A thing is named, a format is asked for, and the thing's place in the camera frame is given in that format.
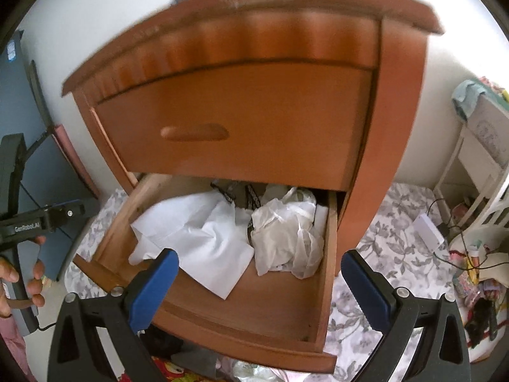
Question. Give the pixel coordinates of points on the grey floral bedsheet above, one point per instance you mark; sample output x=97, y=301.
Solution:
x=389, y=238

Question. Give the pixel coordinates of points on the white crinkled mesh garment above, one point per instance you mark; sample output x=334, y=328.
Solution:
x=286, y=234

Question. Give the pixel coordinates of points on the dark cloth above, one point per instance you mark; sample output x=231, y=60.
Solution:
x=481, y=322

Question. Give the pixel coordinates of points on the black lace underwear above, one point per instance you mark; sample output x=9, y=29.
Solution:
x=163, y=344

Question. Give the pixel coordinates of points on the red floral blanket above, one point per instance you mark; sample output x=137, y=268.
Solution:
x=171, y=372

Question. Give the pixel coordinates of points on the white power strip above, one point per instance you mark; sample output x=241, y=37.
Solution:
x=429, y=230

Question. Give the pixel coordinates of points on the white small table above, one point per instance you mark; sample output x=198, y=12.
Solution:
x=465, y=159

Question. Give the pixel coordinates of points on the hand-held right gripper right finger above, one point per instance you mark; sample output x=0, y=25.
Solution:
x=366, y=286

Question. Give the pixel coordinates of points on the light blue cloth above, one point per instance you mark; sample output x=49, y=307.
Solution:
x=467, y=97

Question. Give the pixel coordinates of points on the white printed box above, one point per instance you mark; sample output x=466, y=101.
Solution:
x=491, y=131

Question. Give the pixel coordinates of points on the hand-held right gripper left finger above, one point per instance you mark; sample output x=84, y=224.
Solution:
x=153, y=286

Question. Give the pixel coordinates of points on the person's left hand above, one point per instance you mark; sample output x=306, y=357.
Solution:
x=8, y=282

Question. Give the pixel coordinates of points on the wooden nightstand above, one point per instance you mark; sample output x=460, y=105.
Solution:
x=397, y=127

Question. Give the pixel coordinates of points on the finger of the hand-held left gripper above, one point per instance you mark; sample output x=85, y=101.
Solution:
x=67, y=214

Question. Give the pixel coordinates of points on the pink sock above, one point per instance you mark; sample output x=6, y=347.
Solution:
x=226, y=372

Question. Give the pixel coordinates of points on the person's left forearm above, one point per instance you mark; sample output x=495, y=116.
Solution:
x=12, y=350

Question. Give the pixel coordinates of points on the white cutout chair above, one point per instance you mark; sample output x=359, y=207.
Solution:
x=489, y=215

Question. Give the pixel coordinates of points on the white cloth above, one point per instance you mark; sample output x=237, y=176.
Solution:
x=199, y=238

